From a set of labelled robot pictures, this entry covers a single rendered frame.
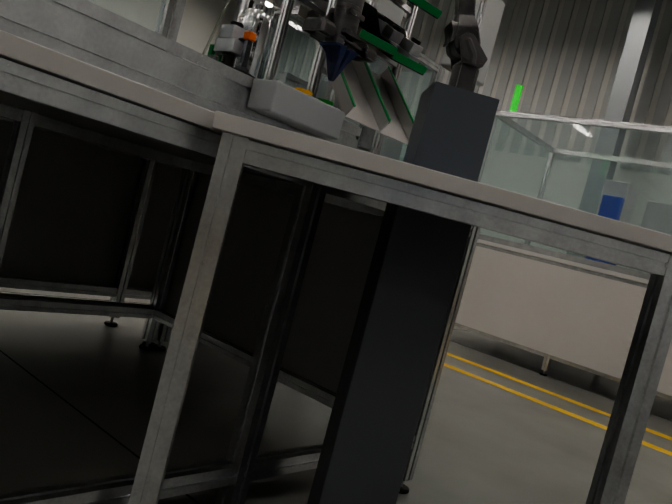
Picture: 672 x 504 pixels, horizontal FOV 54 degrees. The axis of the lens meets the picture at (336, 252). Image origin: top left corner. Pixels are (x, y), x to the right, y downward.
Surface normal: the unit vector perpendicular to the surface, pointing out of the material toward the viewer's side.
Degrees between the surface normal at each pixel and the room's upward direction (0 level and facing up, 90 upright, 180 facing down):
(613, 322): 90
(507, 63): 90
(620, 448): 90
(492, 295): 90
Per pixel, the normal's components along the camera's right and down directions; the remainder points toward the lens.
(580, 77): -0.63, -0.13
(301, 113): 0.75, 0.22
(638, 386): 0.07, 0.07
